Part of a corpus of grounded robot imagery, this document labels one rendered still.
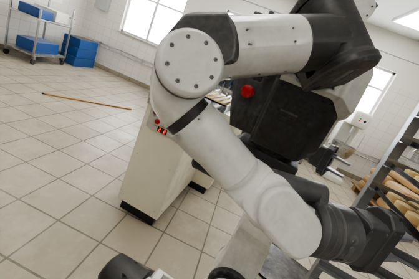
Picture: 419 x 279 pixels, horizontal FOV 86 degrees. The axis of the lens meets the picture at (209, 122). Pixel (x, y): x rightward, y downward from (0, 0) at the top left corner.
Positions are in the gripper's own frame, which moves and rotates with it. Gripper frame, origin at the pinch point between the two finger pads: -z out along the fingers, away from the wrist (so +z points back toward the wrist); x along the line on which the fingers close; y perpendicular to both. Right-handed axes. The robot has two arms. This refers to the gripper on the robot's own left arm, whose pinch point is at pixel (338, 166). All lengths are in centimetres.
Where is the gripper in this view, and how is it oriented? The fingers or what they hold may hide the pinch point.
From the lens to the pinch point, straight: 95.2
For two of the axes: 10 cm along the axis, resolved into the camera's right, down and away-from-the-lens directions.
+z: -5.9, -4.3, 6.9
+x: 3.6, -9.0, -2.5
